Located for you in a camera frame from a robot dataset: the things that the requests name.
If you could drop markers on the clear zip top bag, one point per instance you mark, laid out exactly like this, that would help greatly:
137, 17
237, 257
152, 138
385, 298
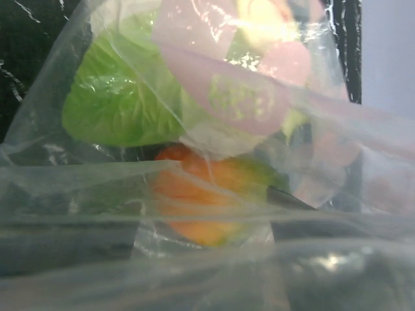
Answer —
80, 229

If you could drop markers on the fake mango orange green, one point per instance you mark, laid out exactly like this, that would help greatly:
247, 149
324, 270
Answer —
207, 187

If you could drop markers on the fake green cabbage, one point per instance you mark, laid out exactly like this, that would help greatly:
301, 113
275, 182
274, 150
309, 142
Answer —
196, 72

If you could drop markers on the black marble pattern mat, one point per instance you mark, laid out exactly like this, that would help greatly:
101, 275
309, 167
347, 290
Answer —
28, 31

